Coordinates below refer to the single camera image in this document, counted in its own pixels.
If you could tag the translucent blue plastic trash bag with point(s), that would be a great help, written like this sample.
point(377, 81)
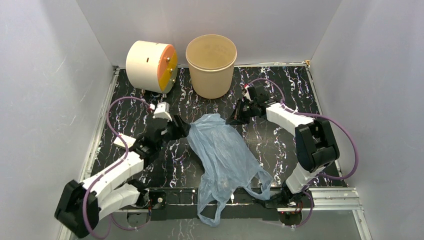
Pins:
point(228, 164)

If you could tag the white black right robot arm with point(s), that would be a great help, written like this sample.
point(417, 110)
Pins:
point(315, 146)

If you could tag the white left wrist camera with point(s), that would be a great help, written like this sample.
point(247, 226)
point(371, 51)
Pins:
point(161, 111)

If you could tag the beige round trash bin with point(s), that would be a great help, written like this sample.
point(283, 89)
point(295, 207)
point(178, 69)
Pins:
point(211, 59)

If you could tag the white trash bag box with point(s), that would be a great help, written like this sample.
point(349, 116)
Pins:
point(122, 140)

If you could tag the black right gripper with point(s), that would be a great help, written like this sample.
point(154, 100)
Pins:
point(237, 118)

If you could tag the white cylinder with orange face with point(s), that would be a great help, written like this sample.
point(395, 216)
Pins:
point(152, 66)

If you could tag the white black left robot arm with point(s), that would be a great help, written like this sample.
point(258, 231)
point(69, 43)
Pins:
point(83, 204)

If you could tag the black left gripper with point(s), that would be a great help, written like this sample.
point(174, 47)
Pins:
point(181, 129)

